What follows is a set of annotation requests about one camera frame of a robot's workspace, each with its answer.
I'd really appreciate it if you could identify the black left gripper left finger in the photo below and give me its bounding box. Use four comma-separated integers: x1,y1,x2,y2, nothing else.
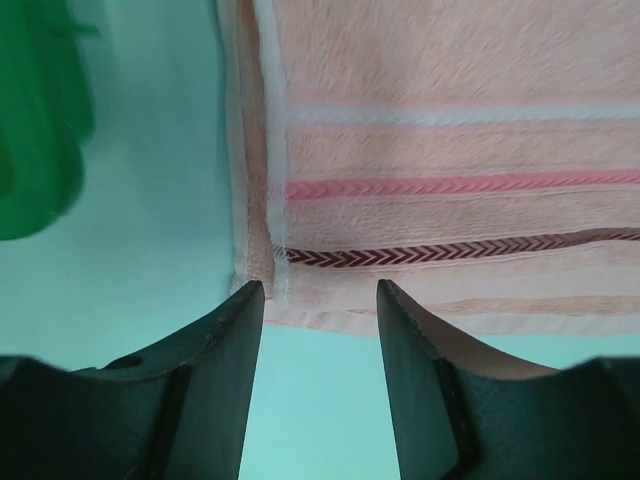
1,281,265,479

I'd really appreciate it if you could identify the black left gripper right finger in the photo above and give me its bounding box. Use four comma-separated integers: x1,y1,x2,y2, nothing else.
377,280,639,479

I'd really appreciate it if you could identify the pink terry towel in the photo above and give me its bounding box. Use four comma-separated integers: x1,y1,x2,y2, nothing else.
214,1,639,337

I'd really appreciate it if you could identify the green plastic tray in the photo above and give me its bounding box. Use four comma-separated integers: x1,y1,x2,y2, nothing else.
1,0,98,241

